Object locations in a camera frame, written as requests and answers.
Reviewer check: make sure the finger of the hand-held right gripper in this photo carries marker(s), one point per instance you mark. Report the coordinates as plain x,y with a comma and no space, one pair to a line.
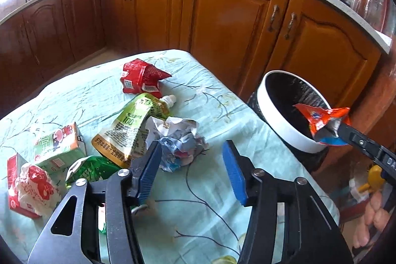
355,137

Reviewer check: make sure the red paper carton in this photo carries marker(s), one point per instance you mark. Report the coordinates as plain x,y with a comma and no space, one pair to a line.
14,189

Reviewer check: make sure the red and white plastic bag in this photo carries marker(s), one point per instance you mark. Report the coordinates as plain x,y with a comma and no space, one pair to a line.
35,186

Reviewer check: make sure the crinkled green wrapper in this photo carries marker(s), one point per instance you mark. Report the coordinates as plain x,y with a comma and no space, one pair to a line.
92,169

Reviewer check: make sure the person's right hand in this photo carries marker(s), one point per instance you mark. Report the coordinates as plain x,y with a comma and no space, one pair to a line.
372,217

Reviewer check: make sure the red foil pouch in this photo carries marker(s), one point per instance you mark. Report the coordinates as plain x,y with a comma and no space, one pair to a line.
140,75

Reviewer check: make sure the green and red drink carton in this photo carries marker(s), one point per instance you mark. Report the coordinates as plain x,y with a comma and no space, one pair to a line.
58,143

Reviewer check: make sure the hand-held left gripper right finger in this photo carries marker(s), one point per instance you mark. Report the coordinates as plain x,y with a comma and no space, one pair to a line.
233,171

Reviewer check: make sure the yellow plastic object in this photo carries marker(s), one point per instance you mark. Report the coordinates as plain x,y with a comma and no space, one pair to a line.
372,179

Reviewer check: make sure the white rimmed bin black liner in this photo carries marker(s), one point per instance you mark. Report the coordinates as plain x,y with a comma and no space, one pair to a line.
278,109

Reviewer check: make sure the silver printed wrapper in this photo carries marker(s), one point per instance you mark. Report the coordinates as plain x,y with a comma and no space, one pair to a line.
179,140

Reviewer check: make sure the orange snack wrapper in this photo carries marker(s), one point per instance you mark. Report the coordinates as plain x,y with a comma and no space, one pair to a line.
321,121

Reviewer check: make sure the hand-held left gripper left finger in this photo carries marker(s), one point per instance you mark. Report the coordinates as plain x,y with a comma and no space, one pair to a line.
151,166

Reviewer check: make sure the green spouted juice pouch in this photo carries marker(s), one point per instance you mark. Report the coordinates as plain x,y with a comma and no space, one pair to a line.
130,124

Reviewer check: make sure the wooden base cabinets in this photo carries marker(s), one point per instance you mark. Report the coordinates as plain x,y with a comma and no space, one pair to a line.
222,13

